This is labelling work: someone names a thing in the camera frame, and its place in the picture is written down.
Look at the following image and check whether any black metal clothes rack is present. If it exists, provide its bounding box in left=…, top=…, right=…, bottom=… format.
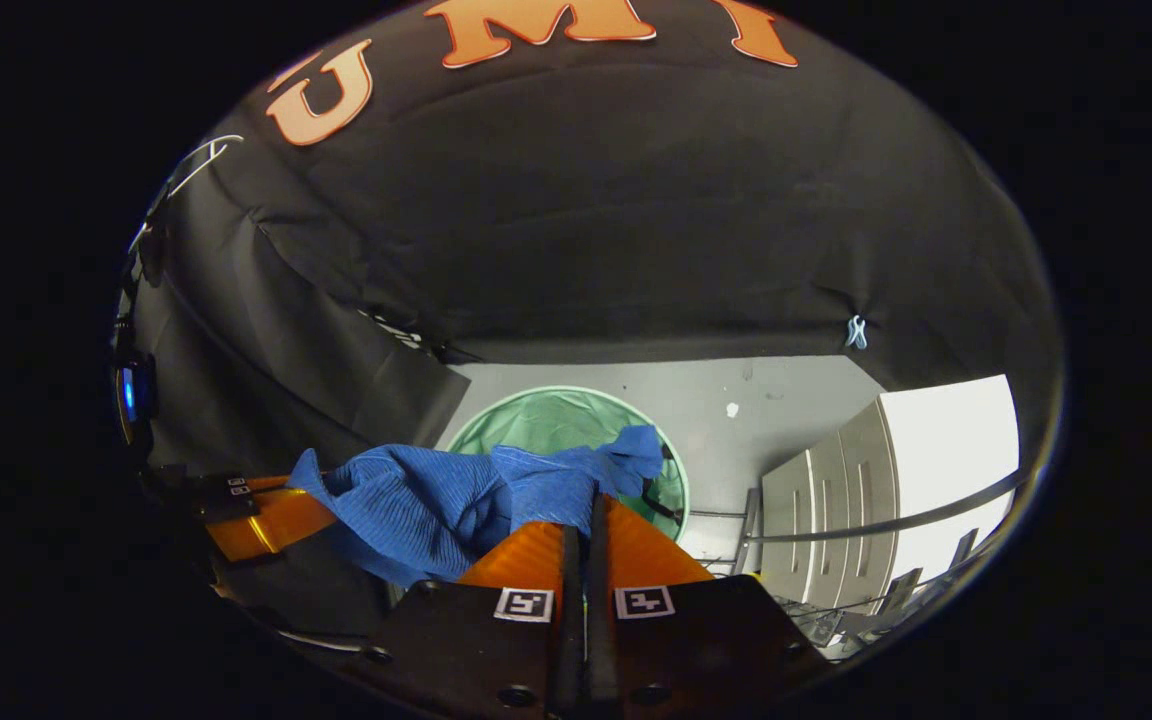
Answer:
left=686, top=468, right=1032, bottom=651

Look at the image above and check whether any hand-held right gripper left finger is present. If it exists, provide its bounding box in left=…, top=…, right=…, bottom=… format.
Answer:
left=366, top=520, right=585, bottom=720

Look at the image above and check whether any blue corduroy jacket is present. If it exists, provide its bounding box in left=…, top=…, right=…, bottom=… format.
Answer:
left=286, top=425, right=665, bottom=589

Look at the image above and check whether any black backdrop cloth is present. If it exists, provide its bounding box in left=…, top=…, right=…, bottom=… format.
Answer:
left=131, top=0, right=1062, bottom=481

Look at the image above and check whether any white drawer cabinet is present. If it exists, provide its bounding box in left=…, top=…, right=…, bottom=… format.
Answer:
left=758, top=375, right=1022, bottom=611

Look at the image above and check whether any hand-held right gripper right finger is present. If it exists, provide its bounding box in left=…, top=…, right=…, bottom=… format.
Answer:
left=586, top=493, right=834, bottom=720

